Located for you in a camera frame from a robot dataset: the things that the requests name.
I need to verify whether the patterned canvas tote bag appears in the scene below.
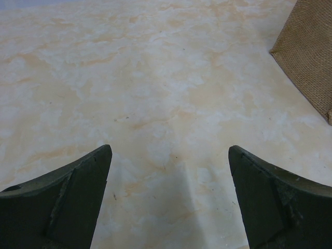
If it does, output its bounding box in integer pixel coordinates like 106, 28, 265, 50
269, 1, 331, 124

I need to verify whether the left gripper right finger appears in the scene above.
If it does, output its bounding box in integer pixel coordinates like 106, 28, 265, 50
228, 145, 331, 248

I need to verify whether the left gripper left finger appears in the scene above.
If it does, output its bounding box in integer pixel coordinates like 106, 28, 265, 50
1, 144, 112, 248

